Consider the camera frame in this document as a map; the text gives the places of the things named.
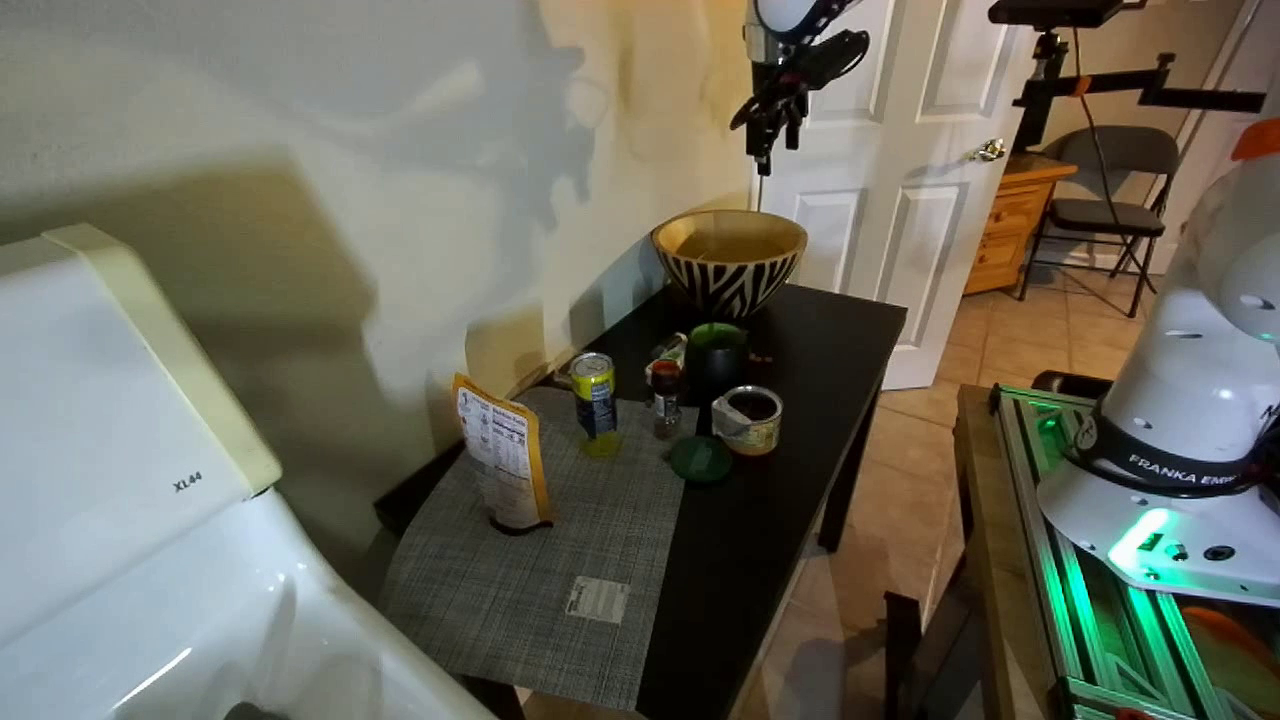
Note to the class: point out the green glass goblet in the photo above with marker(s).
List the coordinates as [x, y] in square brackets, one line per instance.
[719, 355]

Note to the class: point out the small white green box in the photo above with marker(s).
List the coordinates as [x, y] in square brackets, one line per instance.
[669, 347]

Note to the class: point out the black camera tripod boom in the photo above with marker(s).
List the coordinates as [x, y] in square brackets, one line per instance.
[1203, 97]

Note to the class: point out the grey woven placemat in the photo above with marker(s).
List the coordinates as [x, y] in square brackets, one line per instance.
[561, 533]

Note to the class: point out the aluminium rail robot table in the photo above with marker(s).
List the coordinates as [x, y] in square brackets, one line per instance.
[1014, 563]

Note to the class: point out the wooden dresser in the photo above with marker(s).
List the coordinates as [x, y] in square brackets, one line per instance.
[1014, 225]

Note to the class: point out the zebra pattern wooden bowl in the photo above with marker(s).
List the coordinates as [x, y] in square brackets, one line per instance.
[724, 282]

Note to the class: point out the black stand post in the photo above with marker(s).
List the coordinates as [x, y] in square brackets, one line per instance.
[900, 654]

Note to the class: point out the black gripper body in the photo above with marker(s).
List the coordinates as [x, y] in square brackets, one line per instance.
[819, 74]

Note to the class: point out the white gas stove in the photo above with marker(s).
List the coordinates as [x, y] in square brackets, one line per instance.
[107, 425]

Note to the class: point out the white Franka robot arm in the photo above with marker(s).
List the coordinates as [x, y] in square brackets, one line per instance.
[1203, 347]

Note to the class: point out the grey folding chair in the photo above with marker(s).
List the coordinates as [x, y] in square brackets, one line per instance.
[1112, 155]

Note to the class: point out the white panel door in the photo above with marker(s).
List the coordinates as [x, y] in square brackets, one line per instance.
[905, 252]

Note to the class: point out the small red capped bottle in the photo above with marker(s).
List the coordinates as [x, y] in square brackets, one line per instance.
[667, 397]

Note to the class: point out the black side table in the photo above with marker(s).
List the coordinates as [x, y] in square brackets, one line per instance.
[772, 533]

